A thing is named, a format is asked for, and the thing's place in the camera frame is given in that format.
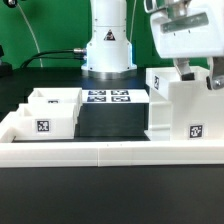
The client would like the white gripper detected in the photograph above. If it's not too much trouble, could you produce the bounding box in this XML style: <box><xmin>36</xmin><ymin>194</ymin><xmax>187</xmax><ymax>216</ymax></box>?
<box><xmin>143</xmin><ymin>0</ymin><xmax>224</xmax><ymax>90</ymax></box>

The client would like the white drawer cabinet frame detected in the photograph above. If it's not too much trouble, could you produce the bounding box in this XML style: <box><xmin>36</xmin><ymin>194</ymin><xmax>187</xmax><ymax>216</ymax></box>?
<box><xmin>145</xmin><ymin>66</ymin><xmax>224</xmax><ymax>141</ymax></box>

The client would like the white front drawer box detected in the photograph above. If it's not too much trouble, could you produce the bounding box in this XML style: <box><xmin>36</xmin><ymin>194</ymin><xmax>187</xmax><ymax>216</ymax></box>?
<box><xmin>16</xmin><ymin>103</ymin><xmax>78</xmax><ymax>140</ymax></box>

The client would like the white drawer box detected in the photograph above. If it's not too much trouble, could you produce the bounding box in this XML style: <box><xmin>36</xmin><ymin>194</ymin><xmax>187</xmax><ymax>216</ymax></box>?
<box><xmin>16</xmin><ymin>103</ymin><xmax>78</xmax><ymax>140</ymax></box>
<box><xmin>28</xmin><ymin>87</ymin><xmax>83</xmax><ymax>112</ymax></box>

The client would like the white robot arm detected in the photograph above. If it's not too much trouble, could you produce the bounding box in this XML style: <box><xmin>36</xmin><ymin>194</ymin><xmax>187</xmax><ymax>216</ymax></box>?
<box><xmin>82</xmin><ymin>0</ymin><xmax>224</xmax><ymax>90</ymax></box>

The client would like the white rear drawer box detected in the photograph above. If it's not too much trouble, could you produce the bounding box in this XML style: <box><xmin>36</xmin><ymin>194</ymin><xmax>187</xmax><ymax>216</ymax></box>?
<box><xmin>28</xmin><ymin>87</ymin><xmax>83</xmax><ymax>112</ymax></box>

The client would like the white U-shaped border fence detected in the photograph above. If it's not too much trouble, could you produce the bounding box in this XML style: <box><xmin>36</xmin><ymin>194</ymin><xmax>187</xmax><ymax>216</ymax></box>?
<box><xmin>0</xmin><ymin>112</ymin><xmax>224</xmax><ymax>168</ymax></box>

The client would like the white fiducial marker sheet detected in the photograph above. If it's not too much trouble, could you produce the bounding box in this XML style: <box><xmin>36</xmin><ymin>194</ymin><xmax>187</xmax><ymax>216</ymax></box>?
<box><xmin>82</xmin><ymin>89</ymin><xmax>149</xmax><ymax>104</ymax></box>

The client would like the black device at left edge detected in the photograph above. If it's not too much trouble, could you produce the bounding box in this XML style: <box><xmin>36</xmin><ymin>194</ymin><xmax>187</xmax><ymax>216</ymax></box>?
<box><xmin>0</xmin><ymin>45</ymin><xmax>13</xmax><ymax>77</ymax></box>

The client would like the black cable with connector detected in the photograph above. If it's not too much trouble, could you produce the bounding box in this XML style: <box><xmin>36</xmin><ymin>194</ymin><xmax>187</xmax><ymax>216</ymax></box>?
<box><xmin>19</xmin><ymin>47</ymin><xmax>88</xmax><ymax>69</ymax></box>

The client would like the thin white cable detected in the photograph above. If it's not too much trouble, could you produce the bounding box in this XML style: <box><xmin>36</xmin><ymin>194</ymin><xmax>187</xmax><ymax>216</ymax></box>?
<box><xmin>15</xmin><ymin>2</ymin><xmax>44</xmax><ymax>68</ymax></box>

